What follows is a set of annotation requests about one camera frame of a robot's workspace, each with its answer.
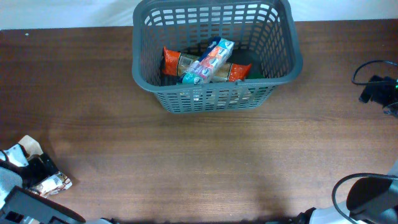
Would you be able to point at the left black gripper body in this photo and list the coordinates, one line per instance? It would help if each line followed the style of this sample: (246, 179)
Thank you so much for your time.
(34, 173)

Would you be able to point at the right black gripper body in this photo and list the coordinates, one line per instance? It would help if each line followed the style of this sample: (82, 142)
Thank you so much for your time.
(385, 94)

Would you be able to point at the beige snack bag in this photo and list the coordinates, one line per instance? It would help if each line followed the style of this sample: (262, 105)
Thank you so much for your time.
(53, 184)
(226, 97)

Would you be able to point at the green lidded seasoning jar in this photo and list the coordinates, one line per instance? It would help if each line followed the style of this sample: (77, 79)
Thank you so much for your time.
(254, 75)

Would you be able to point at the grey plastic basket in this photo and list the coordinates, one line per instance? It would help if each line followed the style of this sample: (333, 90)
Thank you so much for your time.
(263, 33)

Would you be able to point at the red pasta packet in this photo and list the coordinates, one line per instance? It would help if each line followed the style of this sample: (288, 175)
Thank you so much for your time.
(175, 63)

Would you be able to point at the colourful tissue pack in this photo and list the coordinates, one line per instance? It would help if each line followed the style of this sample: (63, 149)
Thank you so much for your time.
(202, 70)

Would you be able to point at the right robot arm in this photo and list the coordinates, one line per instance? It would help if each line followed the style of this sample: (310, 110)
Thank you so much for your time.
(373, 197)

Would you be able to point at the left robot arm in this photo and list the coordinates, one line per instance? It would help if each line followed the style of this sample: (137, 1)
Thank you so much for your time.
(24, 206)

